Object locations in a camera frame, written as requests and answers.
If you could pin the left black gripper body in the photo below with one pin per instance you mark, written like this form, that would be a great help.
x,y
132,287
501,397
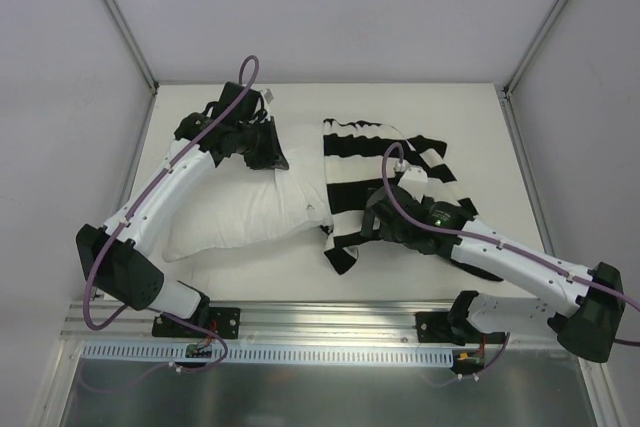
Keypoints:
x,y
267,144

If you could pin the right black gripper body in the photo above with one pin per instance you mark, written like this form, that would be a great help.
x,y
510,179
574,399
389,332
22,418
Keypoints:
x,y
375,217

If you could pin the white pillow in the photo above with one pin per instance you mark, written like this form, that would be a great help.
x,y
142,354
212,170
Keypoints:
x,y
237,207

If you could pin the black white striped pillowcase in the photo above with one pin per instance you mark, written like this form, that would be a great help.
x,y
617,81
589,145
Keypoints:
x,y
361,155

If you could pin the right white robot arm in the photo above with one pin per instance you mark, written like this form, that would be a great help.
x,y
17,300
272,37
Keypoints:
x,y
578,306

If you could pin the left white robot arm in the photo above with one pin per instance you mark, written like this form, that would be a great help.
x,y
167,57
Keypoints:
x,y
115,256

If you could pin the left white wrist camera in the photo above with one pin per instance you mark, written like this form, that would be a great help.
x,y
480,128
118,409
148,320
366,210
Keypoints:
x,y
267,95

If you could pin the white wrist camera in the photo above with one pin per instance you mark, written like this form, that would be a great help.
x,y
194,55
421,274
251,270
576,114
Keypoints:
x,y
267,95
409,177

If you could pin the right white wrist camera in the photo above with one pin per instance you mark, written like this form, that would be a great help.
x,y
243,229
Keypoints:
x,y
409,177

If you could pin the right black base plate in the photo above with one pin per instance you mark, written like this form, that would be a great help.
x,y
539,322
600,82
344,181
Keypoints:
x,y
433,327

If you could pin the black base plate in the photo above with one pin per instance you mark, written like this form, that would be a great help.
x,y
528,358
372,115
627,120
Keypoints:
x,y
222,321
433,327

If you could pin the aluminium mounting rail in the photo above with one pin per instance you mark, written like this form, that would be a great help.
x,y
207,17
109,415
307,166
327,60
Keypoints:
x,y
378,323

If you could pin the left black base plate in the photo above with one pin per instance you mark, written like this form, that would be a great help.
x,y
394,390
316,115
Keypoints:
x,y
222,321

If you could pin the left aluminium frame post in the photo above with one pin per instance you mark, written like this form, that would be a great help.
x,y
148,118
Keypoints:
x,y
120,23

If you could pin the aluminium frame post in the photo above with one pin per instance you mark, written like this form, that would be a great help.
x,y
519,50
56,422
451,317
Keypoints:
x,y
543,31
120,23

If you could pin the white slotted cable duct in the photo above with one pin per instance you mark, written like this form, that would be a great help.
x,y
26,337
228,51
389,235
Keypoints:
x,y
269,354

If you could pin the right aluminium frame post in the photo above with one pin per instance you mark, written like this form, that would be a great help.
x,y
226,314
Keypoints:
x,y
543,31

